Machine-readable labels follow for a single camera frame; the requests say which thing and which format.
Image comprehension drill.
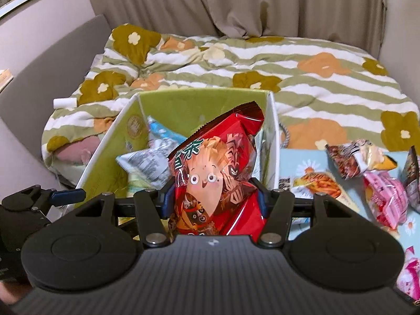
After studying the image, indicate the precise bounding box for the grey speckled snack bag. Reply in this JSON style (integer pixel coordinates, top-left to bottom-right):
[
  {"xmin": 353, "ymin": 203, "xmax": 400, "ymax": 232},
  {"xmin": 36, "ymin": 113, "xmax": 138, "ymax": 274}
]
[{"xmin": 116, "ymin": 137, "xmax": 178, "ymax": 193}]

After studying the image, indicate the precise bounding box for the red potato stick bag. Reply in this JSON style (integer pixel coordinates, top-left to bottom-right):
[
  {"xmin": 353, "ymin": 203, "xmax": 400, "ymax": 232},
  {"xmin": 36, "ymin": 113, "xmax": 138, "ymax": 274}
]
[{"xmin": 168, "ymin": 102, "xmax": 266, "ymax": 240}]

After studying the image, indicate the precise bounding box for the blue white snack bag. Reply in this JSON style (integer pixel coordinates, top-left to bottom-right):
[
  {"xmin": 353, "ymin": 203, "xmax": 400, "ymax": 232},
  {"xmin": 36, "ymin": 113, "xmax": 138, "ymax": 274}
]
[{"xmin": 147, "ymin": 116, "xmax": 187, "ymax": 144}]

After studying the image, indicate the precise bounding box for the white orange fries bag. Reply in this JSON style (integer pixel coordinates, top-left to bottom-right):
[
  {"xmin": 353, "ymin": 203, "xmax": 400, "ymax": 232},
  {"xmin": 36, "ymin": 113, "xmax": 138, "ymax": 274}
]
[{"xmin": 279, "ymin": 171, "xmax": 360, "ymax": 213}]

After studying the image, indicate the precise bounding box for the pink pillow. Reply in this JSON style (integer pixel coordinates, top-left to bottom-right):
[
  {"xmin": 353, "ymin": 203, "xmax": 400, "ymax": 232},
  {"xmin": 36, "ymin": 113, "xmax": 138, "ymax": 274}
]
[{"xmin": 55, "ymin": 136, "xmax": 100, "ymax": 164}]

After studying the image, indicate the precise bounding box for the brown yellow snack bag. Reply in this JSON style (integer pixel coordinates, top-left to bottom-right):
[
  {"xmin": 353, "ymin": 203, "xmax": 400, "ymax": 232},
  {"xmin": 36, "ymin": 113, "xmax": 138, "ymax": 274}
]
[{"xmin": 325, "ymin": 139, "xmax": 397, "ymax": 180}]

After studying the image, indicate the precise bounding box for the white tissue roll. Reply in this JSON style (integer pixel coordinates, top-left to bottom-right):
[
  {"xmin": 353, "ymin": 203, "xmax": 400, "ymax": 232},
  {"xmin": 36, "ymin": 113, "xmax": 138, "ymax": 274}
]
[{"xmin": 53, "ymin": 97, "xmax": 78, "ymax": 109}]

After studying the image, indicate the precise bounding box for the green cardboard box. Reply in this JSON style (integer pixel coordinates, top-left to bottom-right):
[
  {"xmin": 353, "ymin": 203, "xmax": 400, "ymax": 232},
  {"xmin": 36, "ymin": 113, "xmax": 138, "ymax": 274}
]
[{"xmin": 77, "ymin": 88, "xmax": 280, "ymax": 201}]

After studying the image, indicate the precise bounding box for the pink striped snack bag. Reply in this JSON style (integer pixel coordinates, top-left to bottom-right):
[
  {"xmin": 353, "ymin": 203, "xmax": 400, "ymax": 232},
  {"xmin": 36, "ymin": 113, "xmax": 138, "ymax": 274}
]
[{"xmin": 363, "ymin": 171, "xmax": 409, "ymax": 230}]

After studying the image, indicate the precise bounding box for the green striped floral quilt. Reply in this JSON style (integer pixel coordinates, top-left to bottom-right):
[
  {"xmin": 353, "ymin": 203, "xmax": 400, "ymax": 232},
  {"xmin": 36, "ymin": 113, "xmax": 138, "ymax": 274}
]
[{"xmin": 41, "ymin": 24, "xmax": 419, "ymax": 170}]

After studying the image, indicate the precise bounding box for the grey bed headboard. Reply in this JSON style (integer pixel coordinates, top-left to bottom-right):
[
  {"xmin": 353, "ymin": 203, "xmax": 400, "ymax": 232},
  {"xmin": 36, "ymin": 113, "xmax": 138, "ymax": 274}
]
[{"xmin": 1, "ymin": 15, "xmax": 111, "ymax": 161}]

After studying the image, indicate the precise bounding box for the dark blue red snack bag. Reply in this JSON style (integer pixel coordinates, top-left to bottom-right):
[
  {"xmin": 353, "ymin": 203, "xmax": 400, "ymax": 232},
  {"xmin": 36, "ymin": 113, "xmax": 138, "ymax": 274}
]
[{"xmin": 403, "ymin": 146, "xmax": 420, "ymax": 213}]

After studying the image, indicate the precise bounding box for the small pink white bag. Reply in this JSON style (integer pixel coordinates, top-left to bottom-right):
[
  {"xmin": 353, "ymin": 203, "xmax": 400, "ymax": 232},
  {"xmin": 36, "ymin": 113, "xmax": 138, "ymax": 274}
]
[{"xmin": 397, "ymin": 246, "xmax": 420, "ymax": 301}]

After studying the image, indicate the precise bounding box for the beige curtain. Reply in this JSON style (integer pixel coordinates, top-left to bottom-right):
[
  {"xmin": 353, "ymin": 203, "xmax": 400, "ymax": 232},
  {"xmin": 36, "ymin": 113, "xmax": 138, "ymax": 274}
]
[{"xmin": 90, "ymin": 0, "xmax": 386, "ymax": 56}]

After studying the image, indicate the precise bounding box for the grey braided cord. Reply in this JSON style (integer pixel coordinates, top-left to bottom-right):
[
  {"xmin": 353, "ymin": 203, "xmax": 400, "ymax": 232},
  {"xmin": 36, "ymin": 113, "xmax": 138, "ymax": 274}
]
[{"xmin": 278, "ymin": 122, "xmax": 292, "ymax": 149}]

